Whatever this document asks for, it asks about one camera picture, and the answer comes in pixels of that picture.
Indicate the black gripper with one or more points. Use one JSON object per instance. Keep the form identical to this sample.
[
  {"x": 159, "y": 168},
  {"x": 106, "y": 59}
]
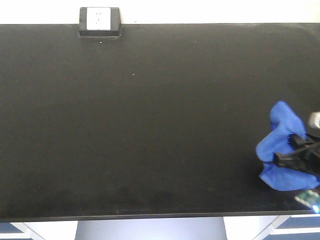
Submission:
[{"x": 305, "y": 158}]

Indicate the blue cloth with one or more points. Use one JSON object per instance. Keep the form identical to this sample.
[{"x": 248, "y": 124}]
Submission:
[{"x": 283, "y": 122}]

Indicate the green circuit board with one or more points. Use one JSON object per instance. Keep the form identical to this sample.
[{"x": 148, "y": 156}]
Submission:
[{"x": 310, "y": 199}]

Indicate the blue cabinet under counter right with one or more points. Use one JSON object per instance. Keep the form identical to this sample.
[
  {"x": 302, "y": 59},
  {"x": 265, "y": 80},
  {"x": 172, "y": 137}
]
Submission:
[{"x": 298, "y": 228}]

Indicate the blue cabinet under counter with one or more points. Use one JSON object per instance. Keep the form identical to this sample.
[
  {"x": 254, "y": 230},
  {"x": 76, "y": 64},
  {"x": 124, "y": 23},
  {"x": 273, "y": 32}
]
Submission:
[
  {"x": 298, "y": 228},
  {"x": 14, "y": 231}
]

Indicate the black box power outlet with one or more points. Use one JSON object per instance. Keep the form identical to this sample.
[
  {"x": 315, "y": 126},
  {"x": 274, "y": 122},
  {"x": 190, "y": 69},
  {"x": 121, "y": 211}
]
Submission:
[{"x": 100, "y": 22}]

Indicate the blue cabinet under counter left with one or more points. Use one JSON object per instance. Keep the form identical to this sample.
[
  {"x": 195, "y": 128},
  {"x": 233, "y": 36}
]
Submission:
[{"x": 14, "y": 231}]

